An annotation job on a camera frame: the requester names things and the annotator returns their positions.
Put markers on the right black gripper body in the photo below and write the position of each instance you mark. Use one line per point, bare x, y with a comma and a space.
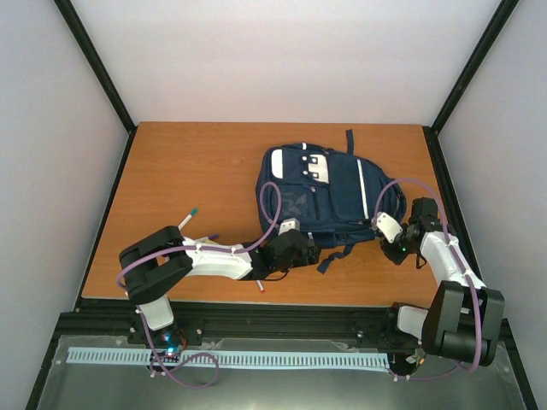
397, 256

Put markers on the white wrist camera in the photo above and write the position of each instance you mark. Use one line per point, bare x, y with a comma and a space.
289, 224
387, 226

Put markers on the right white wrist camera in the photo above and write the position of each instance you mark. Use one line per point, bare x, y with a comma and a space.
387, 226

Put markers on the black frame post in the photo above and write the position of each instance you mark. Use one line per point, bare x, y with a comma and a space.
88, 49
480, 51

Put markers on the red marker pen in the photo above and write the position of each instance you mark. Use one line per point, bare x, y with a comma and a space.
260, 286

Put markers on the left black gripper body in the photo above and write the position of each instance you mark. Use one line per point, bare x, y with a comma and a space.
308, 259

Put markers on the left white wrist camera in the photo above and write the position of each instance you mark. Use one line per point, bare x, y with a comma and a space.
289, 224

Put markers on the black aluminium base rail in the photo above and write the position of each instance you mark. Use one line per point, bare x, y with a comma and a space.
362, 327

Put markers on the light blue slotted cable duct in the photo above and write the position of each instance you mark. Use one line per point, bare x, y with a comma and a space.
253, 360

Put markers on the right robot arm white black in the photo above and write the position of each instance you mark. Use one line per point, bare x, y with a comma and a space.
464, 319

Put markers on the left black frame post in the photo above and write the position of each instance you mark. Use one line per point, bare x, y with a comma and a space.
88, 49

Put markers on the purple capped white marker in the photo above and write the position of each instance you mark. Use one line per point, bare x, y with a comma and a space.
208, 238

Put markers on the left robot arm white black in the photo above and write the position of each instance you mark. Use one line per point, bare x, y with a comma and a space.
151, 267

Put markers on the teal capped white marker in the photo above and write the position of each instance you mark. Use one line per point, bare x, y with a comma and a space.
187, 219

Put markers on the right black frame post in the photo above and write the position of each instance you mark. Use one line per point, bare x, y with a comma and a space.
480, 51

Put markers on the navy blue student backpack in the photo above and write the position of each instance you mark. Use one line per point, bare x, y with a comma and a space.
333, 194

